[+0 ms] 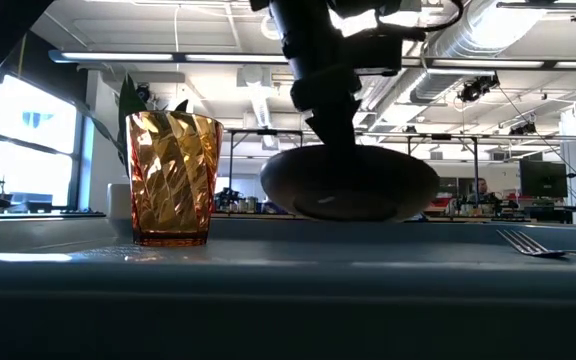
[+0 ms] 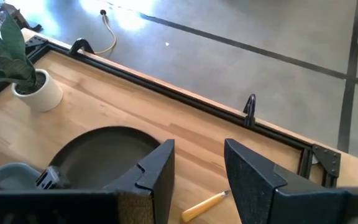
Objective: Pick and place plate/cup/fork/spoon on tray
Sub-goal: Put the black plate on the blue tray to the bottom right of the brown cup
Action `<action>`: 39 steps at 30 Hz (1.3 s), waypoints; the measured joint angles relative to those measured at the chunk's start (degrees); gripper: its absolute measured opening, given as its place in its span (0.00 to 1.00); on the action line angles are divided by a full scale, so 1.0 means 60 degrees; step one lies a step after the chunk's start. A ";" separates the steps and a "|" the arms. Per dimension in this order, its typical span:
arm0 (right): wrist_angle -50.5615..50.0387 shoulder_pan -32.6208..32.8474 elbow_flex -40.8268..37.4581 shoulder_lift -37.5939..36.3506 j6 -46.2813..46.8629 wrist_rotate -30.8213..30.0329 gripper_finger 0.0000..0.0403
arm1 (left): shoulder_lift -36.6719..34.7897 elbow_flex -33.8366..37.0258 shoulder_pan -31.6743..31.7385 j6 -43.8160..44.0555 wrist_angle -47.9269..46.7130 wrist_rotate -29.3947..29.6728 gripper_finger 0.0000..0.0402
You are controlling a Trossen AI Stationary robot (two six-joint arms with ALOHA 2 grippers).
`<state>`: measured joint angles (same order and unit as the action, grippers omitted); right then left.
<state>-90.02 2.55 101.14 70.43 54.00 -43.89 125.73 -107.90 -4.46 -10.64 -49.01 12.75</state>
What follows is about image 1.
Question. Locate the long ceiling light strip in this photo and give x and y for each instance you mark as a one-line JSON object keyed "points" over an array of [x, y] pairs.
{"points": [[493, 63], [118, 56]]}

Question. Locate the black ceiling-mounted camera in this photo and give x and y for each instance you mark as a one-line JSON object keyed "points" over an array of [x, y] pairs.
{"points": [[475, 89]]}

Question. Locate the white plant pot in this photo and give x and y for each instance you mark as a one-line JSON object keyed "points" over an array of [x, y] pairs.
{"points": [[118, 200]]}

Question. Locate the black computer monitor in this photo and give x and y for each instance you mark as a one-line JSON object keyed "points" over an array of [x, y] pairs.
{"points": [[543, 177]]}

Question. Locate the green snake plant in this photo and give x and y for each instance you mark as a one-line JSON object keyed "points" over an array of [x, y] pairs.
{"points": [[127, 100]]}

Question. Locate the silver ceiling air duct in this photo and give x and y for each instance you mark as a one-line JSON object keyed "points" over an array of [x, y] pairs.
{"points": [[468, 40]]}

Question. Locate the black metal table frame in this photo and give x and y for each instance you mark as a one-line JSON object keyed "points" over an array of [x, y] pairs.
{"points": [[263, 132]]}

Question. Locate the amber faceted glass cup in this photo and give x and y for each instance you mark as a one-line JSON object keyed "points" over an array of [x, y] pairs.
{"points": [[173, 175]]}

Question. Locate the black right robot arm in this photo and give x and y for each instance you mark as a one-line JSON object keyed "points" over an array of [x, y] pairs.
{"points": [[298, 25]]}

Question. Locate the person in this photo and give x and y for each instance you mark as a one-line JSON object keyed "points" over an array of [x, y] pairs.
{"points": [[481, 187]]}

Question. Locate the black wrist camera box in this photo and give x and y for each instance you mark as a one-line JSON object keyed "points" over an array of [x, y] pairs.
{"points": [[373, 50]]}

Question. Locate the large bright window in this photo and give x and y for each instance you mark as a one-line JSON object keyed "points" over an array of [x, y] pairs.
{"points": [[33, 140]]}

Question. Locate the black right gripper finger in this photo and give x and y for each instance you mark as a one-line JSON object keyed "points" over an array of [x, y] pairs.
{"points": [[347, 125], [324, 127]]}

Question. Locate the black round plate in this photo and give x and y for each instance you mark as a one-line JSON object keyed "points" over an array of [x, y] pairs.
{"points": [[393, 185]]}

